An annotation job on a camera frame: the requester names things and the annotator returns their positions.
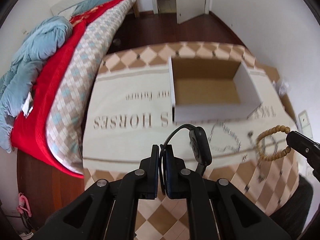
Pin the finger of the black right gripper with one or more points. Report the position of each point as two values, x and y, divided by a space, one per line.
306 147

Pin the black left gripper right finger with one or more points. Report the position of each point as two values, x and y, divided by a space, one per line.
216 209

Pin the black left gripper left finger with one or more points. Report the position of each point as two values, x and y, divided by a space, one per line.
106 210

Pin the black smart watch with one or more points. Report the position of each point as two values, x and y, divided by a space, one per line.
198 144

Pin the white power strip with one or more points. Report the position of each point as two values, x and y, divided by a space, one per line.
305 125

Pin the clear plastic bag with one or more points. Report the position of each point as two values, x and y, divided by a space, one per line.
281 86

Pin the black fuzzy stool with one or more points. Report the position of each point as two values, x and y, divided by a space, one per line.
292 216

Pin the checkered bed sheet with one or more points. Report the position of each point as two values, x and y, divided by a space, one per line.
63 125

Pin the cream checkered tablecloth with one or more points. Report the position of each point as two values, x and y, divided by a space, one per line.
157 94

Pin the red blanket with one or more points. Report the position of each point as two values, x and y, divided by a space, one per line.
29 133

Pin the white cardboard box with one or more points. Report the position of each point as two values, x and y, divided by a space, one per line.
211 89

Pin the small white packet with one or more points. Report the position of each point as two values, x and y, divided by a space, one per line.
28 105

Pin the light blue duvet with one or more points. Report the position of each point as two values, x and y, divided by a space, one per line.
38 46

